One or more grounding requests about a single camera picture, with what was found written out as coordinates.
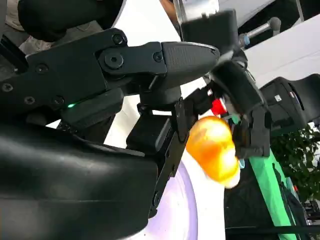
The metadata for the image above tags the lilac plate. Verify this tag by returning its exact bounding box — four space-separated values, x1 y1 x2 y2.
143 162 200 240

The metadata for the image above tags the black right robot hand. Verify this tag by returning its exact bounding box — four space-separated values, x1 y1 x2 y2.
0 0 221 240

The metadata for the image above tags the black fabric bag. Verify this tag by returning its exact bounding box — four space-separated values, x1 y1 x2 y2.
223 164 311 240

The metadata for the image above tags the green leafy plant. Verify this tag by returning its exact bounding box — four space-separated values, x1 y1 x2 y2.
271 124 320 204

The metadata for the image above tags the black chair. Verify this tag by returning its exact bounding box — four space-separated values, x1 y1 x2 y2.
259 73 320 131

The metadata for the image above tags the red round push button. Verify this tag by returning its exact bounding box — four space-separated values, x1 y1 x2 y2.
211 98 227 116

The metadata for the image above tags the green cloth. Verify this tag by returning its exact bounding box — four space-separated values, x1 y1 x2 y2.
246 149 305 240

